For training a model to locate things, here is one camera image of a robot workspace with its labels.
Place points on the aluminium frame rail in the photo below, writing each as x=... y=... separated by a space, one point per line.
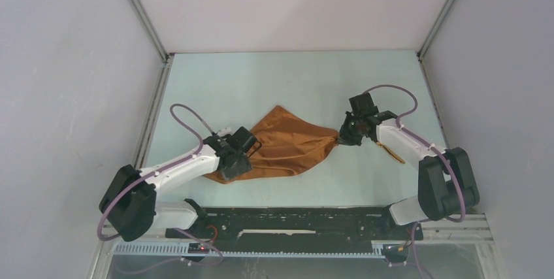
x=182 y=246

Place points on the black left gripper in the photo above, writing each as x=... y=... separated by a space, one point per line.
x=244 y=166

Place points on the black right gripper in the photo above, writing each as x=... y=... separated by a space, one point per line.
x=344 y=138

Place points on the gold knife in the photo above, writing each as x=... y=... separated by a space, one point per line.
x=391 y=153

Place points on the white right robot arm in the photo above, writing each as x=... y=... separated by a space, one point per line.
x=446 y=186

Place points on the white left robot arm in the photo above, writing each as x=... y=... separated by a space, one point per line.
x=133 y=203

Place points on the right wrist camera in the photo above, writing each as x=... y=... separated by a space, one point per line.
x=363 y=105

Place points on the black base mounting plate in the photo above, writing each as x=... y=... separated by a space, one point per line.
x=295 y=231

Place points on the orange cloth napkin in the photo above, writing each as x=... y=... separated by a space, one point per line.
x=290 y=146

